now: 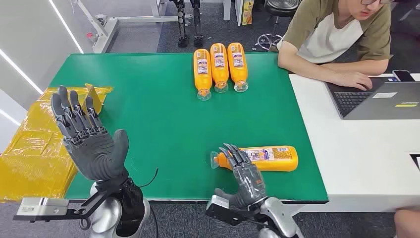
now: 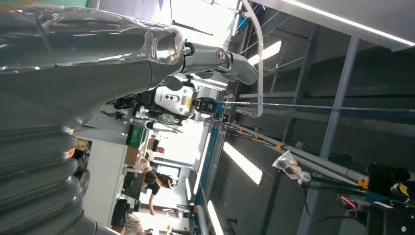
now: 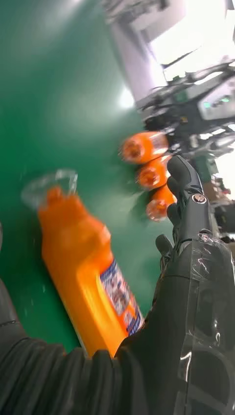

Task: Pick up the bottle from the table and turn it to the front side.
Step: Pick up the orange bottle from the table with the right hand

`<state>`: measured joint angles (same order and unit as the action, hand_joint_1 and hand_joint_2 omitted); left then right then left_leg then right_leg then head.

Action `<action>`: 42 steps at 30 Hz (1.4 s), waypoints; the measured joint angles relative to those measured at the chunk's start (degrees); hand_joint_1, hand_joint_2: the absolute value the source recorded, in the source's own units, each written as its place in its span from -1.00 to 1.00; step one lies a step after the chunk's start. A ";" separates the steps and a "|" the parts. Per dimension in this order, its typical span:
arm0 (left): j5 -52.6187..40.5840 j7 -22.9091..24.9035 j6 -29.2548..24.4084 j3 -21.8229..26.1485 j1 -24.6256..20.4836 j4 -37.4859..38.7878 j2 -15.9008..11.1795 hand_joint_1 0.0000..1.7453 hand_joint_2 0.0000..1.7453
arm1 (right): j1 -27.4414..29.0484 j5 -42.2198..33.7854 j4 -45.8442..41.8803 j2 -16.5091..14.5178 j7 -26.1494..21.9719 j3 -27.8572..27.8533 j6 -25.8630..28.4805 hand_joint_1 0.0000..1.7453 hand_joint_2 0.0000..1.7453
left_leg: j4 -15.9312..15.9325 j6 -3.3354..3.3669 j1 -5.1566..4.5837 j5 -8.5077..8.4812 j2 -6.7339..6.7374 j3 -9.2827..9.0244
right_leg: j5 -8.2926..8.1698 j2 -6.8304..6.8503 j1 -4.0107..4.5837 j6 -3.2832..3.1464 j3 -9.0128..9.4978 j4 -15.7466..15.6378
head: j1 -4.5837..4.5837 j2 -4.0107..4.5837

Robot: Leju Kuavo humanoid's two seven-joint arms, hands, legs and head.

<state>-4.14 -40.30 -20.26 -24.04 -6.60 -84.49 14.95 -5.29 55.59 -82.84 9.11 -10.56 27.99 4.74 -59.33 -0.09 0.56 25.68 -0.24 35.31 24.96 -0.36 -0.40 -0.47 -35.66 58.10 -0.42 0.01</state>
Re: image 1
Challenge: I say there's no person's right hand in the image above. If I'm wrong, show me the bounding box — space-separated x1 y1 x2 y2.
334 71 374 92

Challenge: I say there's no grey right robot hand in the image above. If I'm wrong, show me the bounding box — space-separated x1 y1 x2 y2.
213 143 268 210

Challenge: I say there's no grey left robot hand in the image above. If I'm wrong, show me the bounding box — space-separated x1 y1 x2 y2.
51 85 131 182

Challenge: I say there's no orange bottle with clear cap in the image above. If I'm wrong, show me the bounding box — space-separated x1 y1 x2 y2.
227 42 249 93
210 145 299 173
210 43 230 94
193 48 213 102

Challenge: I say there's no grey laptop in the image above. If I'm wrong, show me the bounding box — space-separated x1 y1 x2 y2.
325 76 420 121

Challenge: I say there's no black smartphone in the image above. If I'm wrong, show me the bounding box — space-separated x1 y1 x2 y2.
391 69 417 83

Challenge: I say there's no person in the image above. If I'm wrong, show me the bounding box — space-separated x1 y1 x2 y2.
276 0 396 92
393 206 420 238

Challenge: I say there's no yellow tape-wrapped cardboard box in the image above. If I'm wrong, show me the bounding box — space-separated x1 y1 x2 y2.
0 83 114 203

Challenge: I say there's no green table mat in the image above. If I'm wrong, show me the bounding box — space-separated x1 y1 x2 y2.
49 52 329 203

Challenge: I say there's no black flat device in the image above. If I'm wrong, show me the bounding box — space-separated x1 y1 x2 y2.
409 152 420 172

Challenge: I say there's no black round stool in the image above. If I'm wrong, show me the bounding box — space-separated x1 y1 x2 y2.
256 0 301 52

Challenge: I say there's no yellow printed carton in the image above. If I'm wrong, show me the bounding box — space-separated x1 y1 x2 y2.
241 0 255 26

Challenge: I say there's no black robot leg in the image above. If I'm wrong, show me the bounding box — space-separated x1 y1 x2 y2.
190 0 205 49
169 0 191 49

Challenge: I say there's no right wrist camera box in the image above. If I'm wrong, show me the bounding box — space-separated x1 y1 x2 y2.
206 194 250 227

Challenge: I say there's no thin black cable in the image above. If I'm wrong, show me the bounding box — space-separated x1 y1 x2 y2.
138 167 161 238

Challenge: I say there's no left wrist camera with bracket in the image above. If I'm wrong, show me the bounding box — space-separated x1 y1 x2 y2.
13 188 112 223

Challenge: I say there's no white metal frame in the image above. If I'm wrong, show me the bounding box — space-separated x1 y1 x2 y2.
74 0 195 54

